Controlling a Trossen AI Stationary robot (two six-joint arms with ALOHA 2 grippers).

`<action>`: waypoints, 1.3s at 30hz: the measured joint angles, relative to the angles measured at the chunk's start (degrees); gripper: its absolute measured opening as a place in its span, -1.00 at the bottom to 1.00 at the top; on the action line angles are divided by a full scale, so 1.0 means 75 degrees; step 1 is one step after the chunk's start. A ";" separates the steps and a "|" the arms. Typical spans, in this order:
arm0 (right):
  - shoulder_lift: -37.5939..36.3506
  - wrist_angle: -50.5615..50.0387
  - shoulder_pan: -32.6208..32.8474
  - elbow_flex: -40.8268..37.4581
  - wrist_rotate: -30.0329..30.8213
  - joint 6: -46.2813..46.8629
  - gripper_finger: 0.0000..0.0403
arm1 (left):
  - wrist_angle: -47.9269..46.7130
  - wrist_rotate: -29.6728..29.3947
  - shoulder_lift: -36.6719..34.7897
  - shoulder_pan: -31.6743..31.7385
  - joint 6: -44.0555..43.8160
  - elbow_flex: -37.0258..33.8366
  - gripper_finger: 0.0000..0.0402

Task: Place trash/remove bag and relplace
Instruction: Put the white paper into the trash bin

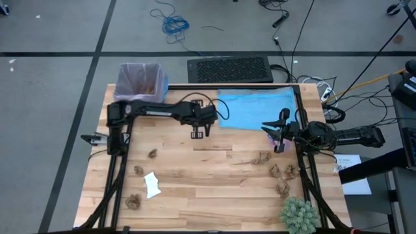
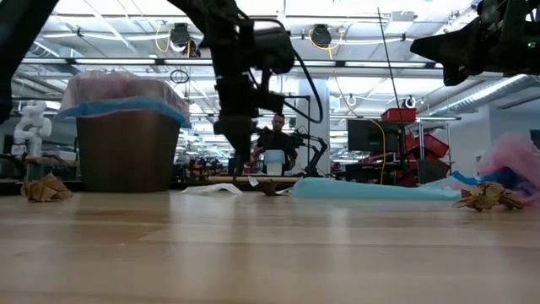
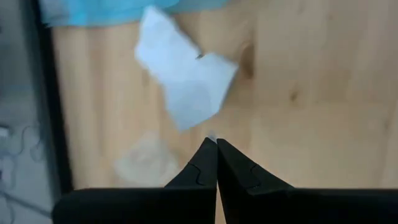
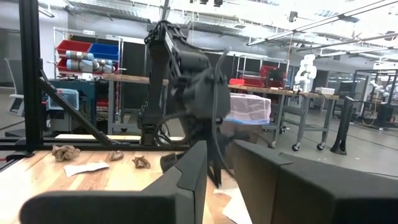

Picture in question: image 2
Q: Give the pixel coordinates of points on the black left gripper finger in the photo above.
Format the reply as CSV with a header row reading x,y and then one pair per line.
x,y
240,139

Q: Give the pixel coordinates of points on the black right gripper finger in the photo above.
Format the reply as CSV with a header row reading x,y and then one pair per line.
x,y
455,50

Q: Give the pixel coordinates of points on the white paper sheet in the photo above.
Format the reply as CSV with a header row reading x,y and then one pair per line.
x,y
213,189

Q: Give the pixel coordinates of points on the pink plastic bag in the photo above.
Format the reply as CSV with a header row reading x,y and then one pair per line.
x,y
514,158

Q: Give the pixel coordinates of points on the brown trash bin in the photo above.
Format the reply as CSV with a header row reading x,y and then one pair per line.
x,y
126,156

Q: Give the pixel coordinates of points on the pink translucent trash bag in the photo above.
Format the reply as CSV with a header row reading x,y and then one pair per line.
x,y
118,86

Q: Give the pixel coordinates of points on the blue plastic bag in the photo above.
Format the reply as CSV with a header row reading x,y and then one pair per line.
x,y
468,178

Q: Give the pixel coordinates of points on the light blue bag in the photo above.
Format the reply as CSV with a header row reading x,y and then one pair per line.
x,y
358,190

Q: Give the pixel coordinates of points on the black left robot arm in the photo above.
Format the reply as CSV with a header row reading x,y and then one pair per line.
x,y
17,42

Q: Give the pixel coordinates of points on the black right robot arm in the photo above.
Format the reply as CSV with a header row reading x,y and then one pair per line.
x,y
525,10

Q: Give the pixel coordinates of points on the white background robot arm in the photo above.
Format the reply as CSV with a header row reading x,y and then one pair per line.
x,y
31,131

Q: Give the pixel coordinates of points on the black background robot arm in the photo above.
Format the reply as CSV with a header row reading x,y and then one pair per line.
x,y
316,152

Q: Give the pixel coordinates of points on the white bin with blue bag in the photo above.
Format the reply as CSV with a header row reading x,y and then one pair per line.
x,y
274,162

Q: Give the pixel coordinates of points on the person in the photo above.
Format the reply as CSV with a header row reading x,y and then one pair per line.
x,y
276,139

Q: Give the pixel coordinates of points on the wooden background table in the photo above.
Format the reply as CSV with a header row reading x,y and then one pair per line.
x,y
223,179

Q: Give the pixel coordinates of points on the thin black pole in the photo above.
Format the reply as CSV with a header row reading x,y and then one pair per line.
x,y
388,59

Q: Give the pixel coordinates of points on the small white hanging reel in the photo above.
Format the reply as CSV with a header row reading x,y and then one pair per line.
x,y
410,102
351,100

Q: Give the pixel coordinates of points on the white round pillar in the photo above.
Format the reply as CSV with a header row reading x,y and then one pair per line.
x,y
322,139

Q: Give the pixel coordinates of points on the red crate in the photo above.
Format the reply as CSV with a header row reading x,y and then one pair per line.
x,y
398,115

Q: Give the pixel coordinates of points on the stacked red crates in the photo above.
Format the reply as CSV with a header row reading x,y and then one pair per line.
x,y
430,145

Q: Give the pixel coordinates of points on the black monitor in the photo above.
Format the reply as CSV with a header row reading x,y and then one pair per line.
x,y
371,136

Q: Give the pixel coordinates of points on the dark grey crate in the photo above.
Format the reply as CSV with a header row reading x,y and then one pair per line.
x,y
432,171

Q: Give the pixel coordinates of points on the black desk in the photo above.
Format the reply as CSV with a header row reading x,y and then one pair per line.
x,y
367,171

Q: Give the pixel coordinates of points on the wooden workbench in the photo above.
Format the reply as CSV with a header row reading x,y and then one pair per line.
x,y
50,161

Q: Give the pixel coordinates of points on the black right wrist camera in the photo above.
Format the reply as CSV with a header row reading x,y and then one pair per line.
x,y
493,10

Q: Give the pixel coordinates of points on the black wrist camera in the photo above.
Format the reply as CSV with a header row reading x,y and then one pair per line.
x,y
274,48
493,10

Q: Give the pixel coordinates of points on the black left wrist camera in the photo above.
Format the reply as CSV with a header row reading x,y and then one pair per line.
x,y
274,48

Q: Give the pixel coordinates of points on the black rig frame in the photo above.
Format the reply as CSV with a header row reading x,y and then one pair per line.
x,y
309,126

